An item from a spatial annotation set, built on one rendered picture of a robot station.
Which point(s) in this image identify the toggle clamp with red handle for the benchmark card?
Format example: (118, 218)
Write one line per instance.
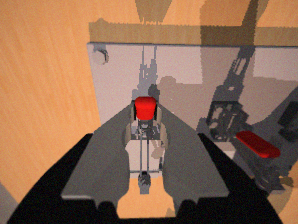
(145, 107)

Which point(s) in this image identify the grey metal fixture plate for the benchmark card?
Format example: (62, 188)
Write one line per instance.
(186, 78)

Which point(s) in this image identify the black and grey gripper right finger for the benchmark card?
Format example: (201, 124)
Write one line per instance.
(197, 169)

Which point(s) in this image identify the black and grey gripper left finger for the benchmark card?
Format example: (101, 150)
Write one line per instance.
(94, 170)

